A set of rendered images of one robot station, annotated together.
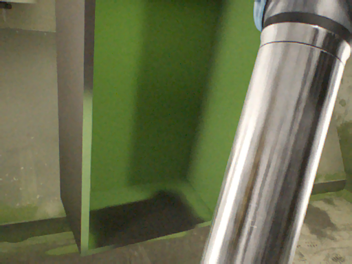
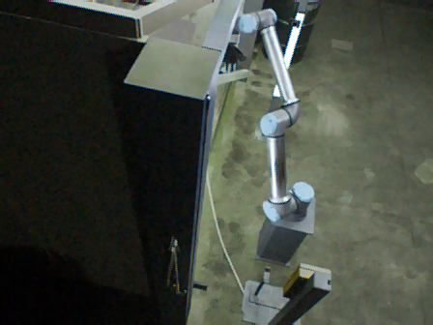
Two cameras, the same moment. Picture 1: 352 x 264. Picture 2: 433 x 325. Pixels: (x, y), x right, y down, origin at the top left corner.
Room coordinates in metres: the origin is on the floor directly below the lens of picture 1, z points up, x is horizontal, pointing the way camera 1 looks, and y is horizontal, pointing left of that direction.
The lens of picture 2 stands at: (-0.03, 1.25, 2.79)
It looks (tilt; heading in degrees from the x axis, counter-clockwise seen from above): 53 degrees down; 304
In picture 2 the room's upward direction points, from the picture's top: 9 degrees clockwise
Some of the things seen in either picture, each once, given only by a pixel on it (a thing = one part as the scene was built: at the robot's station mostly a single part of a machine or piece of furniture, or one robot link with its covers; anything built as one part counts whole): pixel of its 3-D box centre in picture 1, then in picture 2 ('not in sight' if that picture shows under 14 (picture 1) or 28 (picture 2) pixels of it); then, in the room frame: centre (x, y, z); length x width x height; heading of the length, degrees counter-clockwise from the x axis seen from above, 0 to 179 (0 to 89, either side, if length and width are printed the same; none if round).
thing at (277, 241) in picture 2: not in sight; (282, 229); (0.22, -0.18, 0.32); 0.31 x 0.31 x 0.64; 29
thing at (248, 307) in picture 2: not in sight; (272, 306); (-0.05, 0.52, 0.78); 0.31 x 0.23 x 0.01; 29
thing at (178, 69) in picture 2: not in sight; (175, 257); (0.44, 0.79, 1.14); 0.18 x 0.18 x 2.29; 29
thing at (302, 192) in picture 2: not in sight; (300, 196); (0.22, -0.17, 0.83); 0.17 x 0.15 x 0.18; 71
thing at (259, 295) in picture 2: not in sight; (278, 293); (-0.04, 0.51, 0.95); 0.26 x 0.15 x 0.32; 29
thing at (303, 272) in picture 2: not in sight; (304, 284); (-0.09, 0.59, 1.42); 0.12 x 0.06 x 0.26; 29
